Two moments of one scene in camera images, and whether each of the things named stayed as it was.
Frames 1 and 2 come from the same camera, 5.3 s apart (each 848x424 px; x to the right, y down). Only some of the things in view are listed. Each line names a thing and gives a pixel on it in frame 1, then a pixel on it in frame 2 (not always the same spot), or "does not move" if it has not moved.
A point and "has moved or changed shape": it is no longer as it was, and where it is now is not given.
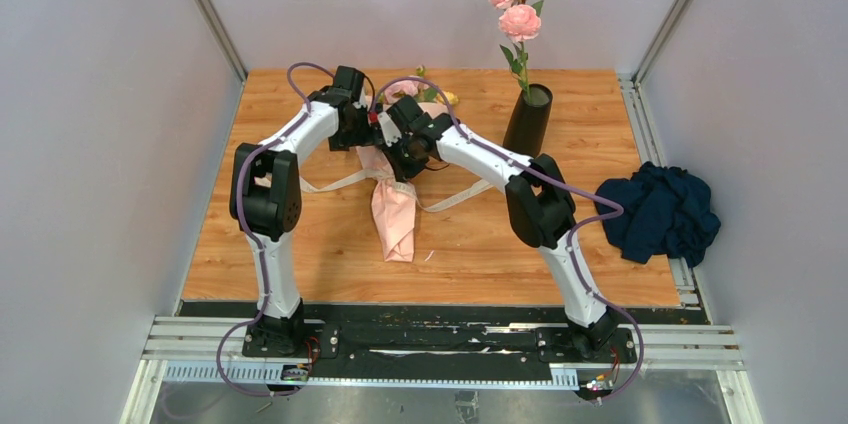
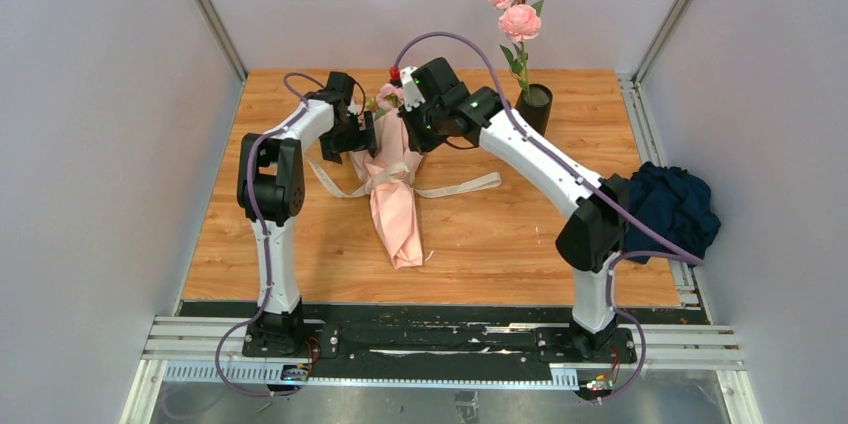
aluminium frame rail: (210, 351) does not move
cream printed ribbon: (429, 198) has moved or changed shape
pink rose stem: (518, 21) does not move
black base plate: (446, 340) does not move
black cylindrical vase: (525, 129) does not move
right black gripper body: (405, 157) to (428, 129)
